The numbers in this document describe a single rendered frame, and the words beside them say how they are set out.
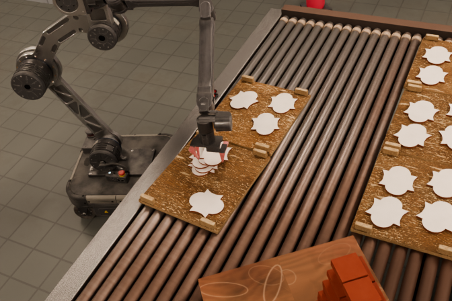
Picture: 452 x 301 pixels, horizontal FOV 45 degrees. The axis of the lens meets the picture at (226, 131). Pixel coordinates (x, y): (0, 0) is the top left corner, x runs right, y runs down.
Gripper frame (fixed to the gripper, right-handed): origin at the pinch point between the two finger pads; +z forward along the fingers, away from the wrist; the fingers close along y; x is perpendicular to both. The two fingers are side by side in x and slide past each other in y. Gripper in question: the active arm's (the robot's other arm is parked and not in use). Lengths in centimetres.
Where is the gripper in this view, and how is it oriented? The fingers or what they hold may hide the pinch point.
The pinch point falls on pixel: (210, 158)
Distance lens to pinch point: 210.0
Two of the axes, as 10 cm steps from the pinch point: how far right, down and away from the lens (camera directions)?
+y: -9.6, -0.8, 2.5
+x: -2.4, 6.4, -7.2
